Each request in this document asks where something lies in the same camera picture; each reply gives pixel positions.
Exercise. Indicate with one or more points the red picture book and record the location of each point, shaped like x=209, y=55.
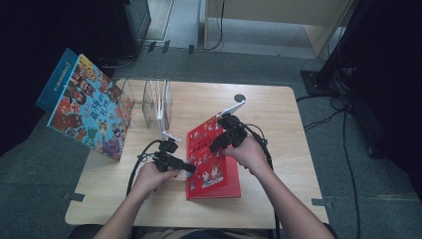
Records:
x=205, y=172

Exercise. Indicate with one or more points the dark blue monster picture book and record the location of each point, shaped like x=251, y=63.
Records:
x=56, y=83

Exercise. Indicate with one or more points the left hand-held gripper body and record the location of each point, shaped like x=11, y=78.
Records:
x=167, y=159

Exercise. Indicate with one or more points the round black table grommet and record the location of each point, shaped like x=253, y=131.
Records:
x=239, y=97

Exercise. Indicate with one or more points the light blue animals picture book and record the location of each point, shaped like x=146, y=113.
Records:
x=89, y=109

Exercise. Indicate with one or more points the light wooden cabinet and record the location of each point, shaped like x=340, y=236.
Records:
x=265, y=11

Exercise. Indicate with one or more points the clear acrylic book rack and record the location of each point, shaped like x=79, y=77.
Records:
x=152, y=99

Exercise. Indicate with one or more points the dark curtain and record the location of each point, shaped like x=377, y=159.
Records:
x=33, y=33
x=391, y=66

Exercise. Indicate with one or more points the black floor tape strip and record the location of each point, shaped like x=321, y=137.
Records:
x=191, y=49
x=151, y=46

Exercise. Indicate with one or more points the black metal stand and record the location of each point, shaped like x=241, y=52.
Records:
x=318, y=83

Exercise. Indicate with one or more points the person's left hand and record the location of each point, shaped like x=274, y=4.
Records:
x=152, y=181

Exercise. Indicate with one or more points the dark cabinet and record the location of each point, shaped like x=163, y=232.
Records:
x=136, y=20

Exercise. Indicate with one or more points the person's lap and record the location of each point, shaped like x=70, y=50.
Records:
x=172, y=234

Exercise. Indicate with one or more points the person's right hand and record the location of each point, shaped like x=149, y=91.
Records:
x=249, y=156

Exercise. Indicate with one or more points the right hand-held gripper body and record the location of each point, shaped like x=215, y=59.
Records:
x=232, y=132

